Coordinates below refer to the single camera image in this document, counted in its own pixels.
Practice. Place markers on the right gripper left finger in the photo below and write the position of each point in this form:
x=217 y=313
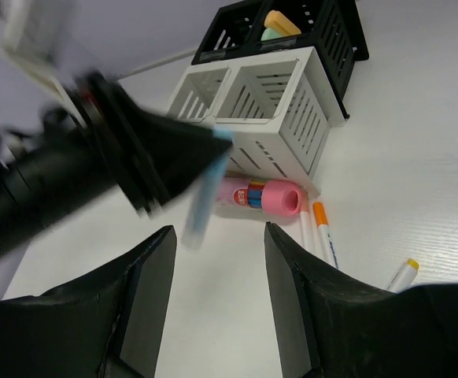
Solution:
x=106 y=323

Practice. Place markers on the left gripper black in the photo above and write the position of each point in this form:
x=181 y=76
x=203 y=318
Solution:
x=65 y=171

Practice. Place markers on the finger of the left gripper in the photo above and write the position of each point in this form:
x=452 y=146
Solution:
x=152 y=158

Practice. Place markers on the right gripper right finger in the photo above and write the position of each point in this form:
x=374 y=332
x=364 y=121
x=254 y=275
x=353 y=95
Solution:
x=329 y=324

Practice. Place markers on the yellow white pen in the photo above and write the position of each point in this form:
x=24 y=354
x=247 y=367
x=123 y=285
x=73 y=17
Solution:
x=404 y=277

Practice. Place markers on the orange pink glue stick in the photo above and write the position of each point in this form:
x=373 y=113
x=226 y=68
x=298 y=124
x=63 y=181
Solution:
x=281 y=24

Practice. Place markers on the orange tipped white pen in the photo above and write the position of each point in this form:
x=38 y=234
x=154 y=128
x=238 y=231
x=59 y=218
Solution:
x=324 y=234

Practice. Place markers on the pink capped tube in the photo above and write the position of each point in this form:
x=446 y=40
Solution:
x=274 y=197

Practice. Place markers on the white organizer container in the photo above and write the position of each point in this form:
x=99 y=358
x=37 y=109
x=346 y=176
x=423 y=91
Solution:
x=279 y=107

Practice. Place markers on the black organizer container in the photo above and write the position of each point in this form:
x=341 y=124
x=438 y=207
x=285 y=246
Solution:
x=332 y=27

